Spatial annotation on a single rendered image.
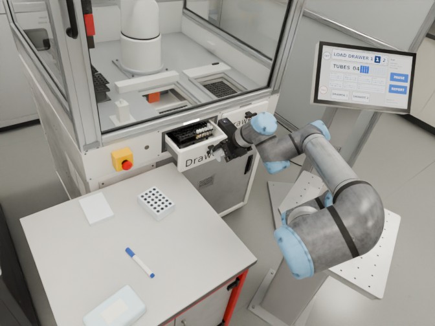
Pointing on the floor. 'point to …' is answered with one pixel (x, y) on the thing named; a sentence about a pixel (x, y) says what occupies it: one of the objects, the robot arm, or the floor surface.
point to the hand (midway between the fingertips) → (215, 149)
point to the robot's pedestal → (287, 291)
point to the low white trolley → (119, 268)
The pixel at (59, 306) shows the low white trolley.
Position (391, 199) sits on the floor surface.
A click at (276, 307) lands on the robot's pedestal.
